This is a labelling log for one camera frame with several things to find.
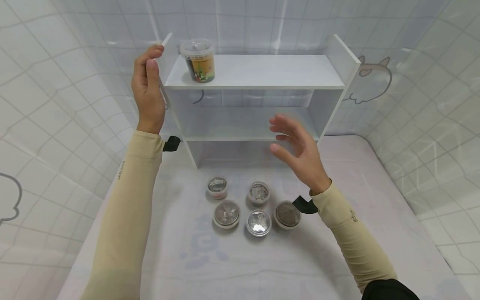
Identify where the person's right forearm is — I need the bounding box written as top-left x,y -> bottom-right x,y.
310,181 -> 420,300

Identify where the person's left forearm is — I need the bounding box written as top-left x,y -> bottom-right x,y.
80,130 -> 166,300

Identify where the clear tub with orange label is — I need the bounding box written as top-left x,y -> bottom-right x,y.
180,39 -> 216,83

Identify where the person's left hand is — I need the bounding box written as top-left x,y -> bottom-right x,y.
131,44 -> 168,135

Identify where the black wrist band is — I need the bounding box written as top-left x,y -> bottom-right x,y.
291,195 -> 319,215
162,136 -> 182,153

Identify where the small jar with brown contents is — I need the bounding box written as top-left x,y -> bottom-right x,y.
273,200 -> 302,230

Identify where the white wooden shelf unit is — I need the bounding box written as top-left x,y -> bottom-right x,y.
156,33 -> 361,169

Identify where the small clear lidded jar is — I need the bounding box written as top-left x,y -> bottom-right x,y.
206,176 -> 229,200
247,181 -> 271,207
212,199 -> 241,230
245,209 -> 273,238

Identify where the person's right hand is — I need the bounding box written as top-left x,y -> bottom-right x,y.
268,115 -> 333,196

